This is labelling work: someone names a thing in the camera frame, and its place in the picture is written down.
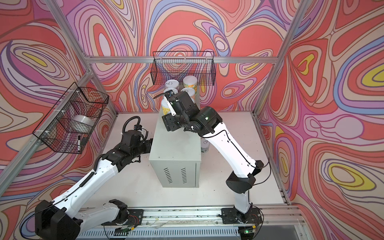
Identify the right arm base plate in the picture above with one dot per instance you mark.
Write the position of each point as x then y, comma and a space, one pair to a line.
233, 216

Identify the black wire basket rear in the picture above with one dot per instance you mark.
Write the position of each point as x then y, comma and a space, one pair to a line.
176, 65

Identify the yellow can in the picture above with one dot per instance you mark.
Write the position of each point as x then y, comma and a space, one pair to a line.
165, 107

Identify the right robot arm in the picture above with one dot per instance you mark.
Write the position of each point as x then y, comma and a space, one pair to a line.
208, 124

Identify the orange green lidded can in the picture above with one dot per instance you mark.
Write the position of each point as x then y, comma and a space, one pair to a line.
190, 82

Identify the green circuit board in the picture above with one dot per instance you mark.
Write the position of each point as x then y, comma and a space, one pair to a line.
123, 231
248, 230

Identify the green labelled can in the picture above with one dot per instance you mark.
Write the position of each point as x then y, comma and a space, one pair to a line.
175, 91

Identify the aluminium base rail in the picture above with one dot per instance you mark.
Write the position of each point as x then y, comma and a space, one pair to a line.
209, 216

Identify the green circuit board right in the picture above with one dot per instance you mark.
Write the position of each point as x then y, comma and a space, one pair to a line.
248, 230

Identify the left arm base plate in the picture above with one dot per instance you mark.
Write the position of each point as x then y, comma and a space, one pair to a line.
132, 218

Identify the orange red labelled can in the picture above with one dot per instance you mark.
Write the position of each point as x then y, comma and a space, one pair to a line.
190, 91

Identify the green circuit board left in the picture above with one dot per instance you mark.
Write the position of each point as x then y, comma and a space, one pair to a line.
123, 231

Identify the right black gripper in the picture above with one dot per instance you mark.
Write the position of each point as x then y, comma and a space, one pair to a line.
169, 121

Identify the pink labelled can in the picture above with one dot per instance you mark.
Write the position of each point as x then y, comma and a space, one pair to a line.
172, 84

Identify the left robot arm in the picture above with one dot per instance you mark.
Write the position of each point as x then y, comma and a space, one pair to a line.
61, 218

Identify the black wire basket left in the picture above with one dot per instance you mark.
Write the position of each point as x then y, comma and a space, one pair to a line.
60, 134

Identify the black marker pen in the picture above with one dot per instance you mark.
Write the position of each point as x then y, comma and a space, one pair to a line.
79, 148

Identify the black wire basket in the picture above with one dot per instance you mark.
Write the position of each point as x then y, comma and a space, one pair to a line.
60, 134
176, 65

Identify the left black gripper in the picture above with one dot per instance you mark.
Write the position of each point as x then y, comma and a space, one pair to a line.
147, 143

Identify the grey metal cabinet counter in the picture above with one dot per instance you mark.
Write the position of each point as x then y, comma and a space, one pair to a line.
175, 156

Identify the blue grey can right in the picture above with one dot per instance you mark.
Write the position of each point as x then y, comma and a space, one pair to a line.
205, 145

